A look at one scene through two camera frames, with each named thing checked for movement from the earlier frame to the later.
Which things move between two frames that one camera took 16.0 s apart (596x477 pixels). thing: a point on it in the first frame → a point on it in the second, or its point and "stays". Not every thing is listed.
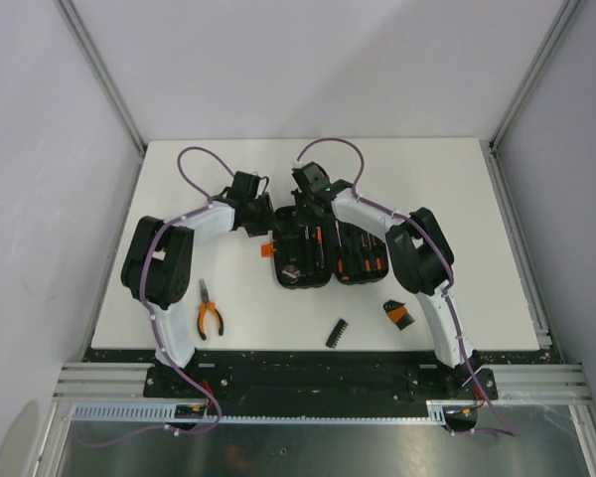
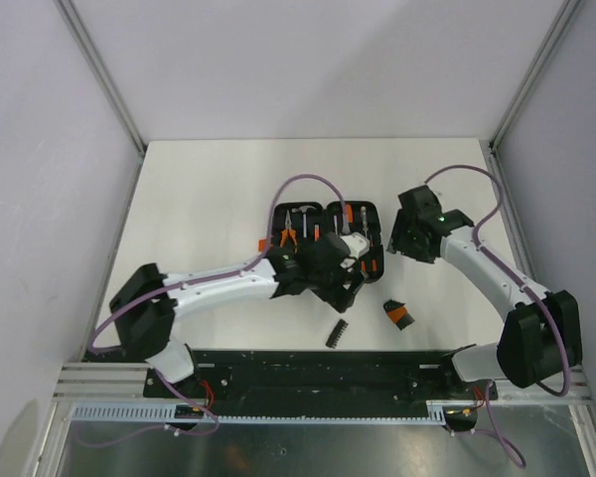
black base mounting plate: (322, 377) stays
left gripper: (268, 217) → (339, 296)
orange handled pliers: (204, 306) → (288, 231)
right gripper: (303, 218) → (398, 242)
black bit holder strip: (336, 334) stays
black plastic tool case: (317, 251) stays
